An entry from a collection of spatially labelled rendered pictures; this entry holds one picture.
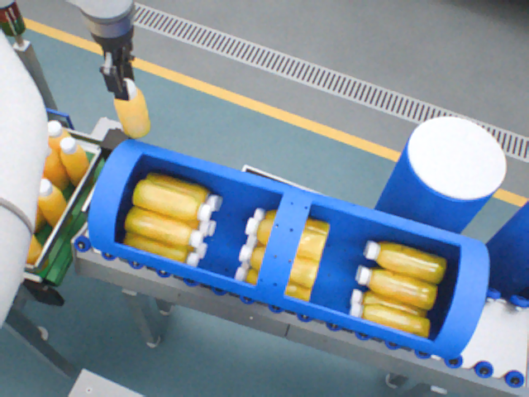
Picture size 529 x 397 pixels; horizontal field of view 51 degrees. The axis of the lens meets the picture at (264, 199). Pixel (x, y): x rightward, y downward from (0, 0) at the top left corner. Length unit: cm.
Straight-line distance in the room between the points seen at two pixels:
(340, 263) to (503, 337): 46
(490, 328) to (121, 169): 101
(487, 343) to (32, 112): 124
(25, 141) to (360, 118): 250
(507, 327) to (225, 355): 119
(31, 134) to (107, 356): 185
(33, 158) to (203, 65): 256
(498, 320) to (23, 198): 128
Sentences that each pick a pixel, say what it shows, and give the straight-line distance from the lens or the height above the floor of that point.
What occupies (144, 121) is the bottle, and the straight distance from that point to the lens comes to 129.
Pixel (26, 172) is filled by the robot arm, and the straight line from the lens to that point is 59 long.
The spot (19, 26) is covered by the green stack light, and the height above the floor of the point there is 119.
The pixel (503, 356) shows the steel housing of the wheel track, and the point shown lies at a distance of 157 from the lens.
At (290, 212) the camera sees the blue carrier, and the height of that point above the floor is 123.
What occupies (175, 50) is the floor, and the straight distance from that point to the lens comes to 322.
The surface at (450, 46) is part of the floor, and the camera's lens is 351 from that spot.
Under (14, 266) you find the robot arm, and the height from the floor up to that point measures 183.
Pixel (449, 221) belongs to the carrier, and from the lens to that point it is 169.
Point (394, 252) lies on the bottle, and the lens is 134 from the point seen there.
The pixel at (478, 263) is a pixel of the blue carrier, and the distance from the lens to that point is 127.
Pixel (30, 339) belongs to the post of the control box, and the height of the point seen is 54.
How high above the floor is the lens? 230
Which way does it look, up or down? 60 degrees down
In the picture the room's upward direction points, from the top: 7 degrees clockwise
